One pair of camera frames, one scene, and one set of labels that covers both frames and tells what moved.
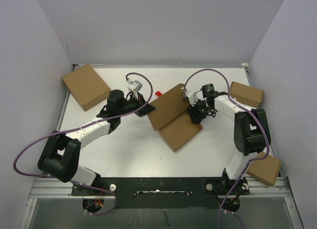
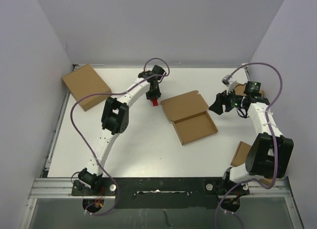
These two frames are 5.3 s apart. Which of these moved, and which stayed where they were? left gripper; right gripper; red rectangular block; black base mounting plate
Moved: red rectangular block; left gripper; right gripper
Stayed: black base mounting plate
